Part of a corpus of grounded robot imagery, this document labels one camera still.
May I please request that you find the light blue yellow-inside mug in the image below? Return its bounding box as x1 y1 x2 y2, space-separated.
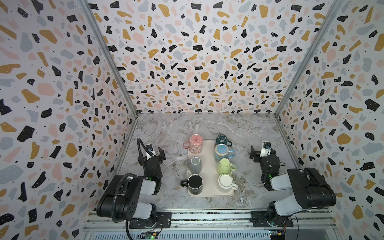
214 144 235 163

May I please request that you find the pink glass mug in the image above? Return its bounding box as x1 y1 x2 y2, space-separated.
183 134 204 155

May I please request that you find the dark green mug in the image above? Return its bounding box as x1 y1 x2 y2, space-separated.
215 134 233 148

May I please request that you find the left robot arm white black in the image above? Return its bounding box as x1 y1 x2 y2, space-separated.
96 145 166 228

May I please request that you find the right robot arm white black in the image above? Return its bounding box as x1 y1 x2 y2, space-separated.
250 142 337 228

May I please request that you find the light green mug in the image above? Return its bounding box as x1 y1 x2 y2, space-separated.
217 158 237 175

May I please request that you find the white cream mug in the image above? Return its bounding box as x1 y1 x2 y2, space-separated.
218 174 239 193

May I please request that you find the black mug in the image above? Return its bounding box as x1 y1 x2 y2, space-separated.
181 174 203 195

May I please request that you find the beige rectangular tray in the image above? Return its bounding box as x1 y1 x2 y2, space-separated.
187 140 235 197

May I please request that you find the green circuit board left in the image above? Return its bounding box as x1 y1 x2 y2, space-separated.
138 232 159 240

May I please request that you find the circuit board right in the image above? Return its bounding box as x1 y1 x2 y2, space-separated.
269 229 286 240

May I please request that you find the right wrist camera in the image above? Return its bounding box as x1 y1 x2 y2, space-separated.
260 142 271 157

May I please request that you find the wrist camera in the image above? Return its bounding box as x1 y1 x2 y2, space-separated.
260 142 271 157
146 144 156 159

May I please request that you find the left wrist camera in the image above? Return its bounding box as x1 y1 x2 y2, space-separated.
146 144 156 159

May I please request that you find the grey handleless cup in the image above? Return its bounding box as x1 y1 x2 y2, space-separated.
188 157 202 174

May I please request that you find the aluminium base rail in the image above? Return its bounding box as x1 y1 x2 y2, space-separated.
83 209 340 240

